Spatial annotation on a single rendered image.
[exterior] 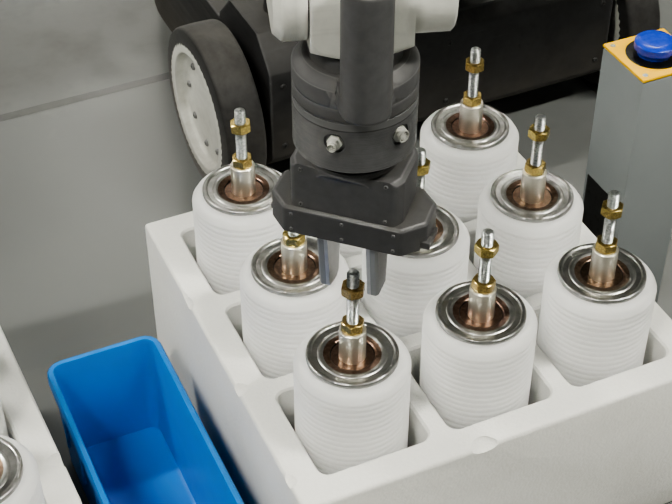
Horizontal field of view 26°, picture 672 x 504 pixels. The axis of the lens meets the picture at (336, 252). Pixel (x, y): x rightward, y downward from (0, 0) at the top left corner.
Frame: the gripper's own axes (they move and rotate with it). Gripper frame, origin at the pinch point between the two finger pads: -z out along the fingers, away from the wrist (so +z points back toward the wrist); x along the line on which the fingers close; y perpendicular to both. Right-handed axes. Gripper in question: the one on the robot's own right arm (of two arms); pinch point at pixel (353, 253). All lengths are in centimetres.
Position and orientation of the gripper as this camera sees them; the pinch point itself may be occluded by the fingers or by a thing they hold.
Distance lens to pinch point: 110.3
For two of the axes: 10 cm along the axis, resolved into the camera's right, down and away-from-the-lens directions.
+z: 0.0, -7.6, -6.5
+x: -9.5, -2.2, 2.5
